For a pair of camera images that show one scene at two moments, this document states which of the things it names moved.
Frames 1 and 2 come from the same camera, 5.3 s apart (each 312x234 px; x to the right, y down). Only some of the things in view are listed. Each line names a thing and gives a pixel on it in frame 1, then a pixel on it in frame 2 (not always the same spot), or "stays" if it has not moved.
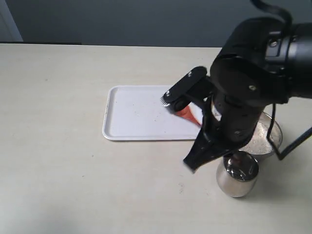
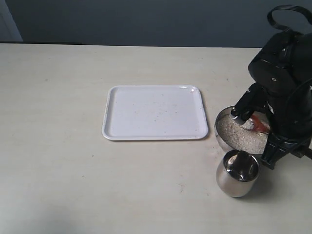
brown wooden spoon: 185,113 to 261,123
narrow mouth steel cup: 237,175 stays
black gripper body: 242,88 to 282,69
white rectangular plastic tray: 136,112 stays
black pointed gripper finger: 210,143 to 277,147
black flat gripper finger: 194,87 to 254,100
